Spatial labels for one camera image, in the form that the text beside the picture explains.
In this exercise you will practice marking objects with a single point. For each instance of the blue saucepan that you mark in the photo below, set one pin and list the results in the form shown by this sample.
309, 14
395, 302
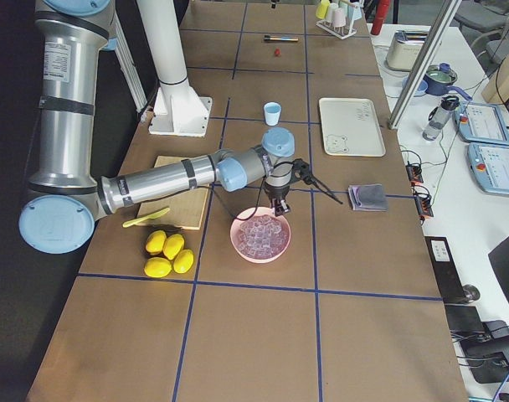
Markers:
441, 79

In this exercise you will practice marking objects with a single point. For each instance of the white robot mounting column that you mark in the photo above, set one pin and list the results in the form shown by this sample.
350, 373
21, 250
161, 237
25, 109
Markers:
178, 110

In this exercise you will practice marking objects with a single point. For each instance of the yellow cup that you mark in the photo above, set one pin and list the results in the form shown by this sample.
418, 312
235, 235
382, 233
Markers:
321, 10

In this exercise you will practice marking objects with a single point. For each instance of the white cup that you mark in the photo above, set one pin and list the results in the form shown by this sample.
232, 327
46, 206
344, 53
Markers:
338, 17

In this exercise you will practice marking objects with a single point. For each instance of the folded grey purple cloth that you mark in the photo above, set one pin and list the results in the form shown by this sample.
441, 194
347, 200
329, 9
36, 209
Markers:
368, 197

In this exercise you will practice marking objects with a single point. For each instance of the aluminium frame post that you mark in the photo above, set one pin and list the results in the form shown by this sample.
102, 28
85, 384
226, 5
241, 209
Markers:
424, 60

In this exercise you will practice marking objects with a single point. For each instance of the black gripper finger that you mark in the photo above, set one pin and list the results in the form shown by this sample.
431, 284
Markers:
284, 207
277, 208

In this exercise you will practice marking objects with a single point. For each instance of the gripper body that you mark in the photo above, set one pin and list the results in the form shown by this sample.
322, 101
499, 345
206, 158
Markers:
277, 193

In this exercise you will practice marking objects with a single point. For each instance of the cream bear tray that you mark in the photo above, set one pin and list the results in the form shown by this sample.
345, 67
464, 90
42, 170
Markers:
350, 128

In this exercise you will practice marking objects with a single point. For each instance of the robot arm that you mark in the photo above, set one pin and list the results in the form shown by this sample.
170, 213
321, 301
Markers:
63, 200

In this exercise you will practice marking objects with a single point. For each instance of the white cup rack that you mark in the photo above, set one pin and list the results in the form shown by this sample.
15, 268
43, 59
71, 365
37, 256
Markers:
343, 32

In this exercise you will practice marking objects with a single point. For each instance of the yellow plastic knife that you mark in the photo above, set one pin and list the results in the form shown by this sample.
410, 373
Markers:
155, 215

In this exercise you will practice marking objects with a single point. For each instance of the red bottle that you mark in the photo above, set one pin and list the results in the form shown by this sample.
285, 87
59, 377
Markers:
381, 12

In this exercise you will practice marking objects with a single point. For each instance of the light blue plastic cup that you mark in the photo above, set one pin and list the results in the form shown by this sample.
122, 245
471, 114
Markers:
272, 112

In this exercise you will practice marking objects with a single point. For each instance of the blue bowl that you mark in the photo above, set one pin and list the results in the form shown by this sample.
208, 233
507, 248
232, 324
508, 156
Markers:
421, 90

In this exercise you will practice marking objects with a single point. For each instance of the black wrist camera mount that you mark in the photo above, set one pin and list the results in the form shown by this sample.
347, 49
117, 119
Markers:
301, 172

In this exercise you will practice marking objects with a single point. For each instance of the wooden cutting board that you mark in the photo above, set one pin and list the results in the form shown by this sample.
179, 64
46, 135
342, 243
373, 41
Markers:
186, 206

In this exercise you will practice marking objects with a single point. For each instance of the blue teach pendant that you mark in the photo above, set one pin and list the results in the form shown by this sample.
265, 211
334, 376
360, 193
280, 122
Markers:
480, 122
490, 166

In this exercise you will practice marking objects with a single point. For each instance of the pink bowl of ice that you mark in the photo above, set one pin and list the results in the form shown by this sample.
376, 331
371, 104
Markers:
259, 236

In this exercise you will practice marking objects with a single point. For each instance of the steel muddler with black tip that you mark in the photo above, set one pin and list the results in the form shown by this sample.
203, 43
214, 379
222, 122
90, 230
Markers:
268, 38

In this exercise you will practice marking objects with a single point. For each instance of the clear water bottle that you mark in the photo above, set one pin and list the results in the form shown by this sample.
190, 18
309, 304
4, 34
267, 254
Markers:
439, 116

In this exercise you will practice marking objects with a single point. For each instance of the yellow lemon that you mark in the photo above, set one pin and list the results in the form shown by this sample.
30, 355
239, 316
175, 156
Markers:
173, 245
155, 242
183, 262
157, 267

